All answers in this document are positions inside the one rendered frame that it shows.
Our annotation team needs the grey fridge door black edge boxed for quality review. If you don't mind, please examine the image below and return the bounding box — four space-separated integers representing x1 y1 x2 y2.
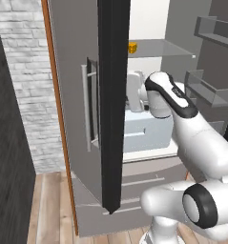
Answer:
48 0 132 215

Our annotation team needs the glass fridge shelf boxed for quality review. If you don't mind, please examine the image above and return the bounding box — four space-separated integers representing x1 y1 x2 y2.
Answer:
128 39 197 59

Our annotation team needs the grey freezer drawer front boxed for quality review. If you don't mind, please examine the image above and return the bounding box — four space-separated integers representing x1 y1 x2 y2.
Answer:
74 197 157 238
71 155 192 208

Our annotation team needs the grey fridge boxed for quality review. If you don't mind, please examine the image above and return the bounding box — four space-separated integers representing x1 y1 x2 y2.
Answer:
48 0 228 238

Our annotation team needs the grey fridge door with bins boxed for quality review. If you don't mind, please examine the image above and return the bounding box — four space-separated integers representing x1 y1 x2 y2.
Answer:
185 0 228 141

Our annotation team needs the pale blue fridge crisper drawer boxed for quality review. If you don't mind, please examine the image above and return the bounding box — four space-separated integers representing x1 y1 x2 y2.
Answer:
122 110 175 154

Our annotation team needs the grey fridge door bin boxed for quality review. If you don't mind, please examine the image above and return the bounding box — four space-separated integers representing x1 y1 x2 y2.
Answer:
194 15 228 50
184 69 228 108

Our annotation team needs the orange wooden side panel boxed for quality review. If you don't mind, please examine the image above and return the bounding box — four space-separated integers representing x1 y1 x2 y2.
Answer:
40 0 79 236

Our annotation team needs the yellow cheese block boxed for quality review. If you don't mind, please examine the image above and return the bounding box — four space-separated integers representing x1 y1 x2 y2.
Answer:
128 42 138 54

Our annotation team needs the silver fridge door handle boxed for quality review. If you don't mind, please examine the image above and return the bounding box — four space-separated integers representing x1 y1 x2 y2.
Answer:
81 56 100 153

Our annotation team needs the silver freezer drawer handle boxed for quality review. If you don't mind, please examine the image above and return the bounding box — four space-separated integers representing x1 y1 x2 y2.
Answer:
102 205 142 216
121 176 166 188

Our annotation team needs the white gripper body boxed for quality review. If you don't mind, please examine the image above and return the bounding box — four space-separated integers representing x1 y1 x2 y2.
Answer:
127 91 146 112

